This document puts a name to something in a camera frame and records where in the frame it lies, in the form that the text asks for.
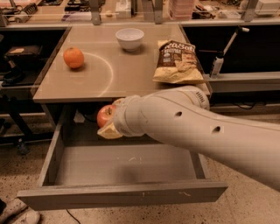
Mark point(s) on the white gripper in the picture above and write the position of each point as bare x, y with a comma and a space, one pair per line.
124, 118

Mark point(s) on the red apple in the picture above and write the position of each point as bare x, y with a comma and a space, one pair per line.
105, 114

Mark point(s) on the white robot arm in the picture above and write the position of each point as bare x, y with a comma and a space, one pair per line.
181, 117

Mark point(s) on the grey counter cabinet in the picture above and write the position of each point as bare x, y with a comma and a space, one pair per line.
108, 72

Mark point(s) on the grey open drawer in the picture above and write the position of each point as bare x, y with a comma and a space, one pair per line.
81, 170

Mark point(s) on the orange fruit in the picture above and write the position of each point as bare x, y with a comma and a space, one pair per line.
73, 57

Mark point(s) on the white ceramic bowl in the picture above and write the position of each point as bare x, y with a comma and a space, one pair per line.
129, 39

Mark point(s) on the yellow brown chip bag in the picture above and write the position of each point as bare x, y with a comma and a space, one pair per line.
177, 63

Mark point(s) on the white bottle with rod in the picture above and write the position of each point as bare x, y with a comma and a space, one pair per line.
219, 59

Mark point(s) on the pink stacked containers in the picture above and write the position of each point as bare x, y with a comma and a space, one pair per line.
181, 9

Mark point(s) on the white shoe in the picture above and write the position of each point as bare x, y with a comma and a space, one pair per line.
15, 212

